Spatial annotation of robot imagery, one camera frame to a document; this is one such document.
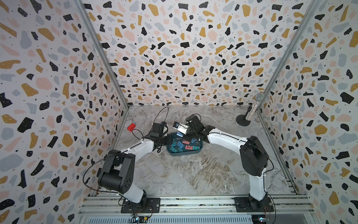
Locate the teal plastic storage box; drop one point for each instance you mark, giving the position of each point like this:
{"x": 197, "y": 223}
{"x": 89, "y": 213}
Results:
{"x": 180, "y": 147}

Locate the red small block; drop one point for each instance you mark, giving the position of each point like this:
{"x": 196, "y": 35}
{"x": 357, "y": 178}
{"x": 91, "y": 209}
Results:
{"x": 131, "y": 127}

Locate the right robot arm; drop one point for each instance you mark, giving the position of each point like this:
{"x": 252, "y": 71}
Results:
{"x": 254, "y": 157}

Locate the glitter microphone on black stand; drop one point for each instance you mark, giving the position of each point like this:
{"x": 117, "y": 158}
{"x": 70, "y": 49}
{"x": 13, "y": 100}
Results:
{"x": 245, "y": 120}

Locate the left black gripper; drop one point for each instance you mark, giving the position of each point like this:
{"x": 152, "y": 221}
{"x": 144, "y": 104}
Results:
{"x": 168, "y": 140}

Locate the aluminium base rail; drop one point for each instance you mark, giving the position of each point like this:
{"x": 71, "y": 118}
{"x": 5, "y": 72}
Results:
{"x": 176, "y": 209}

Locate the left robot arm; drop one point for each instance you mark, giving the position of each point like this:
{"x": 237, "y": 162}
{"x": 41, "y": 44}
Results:
{"x": 117, "y": 173}

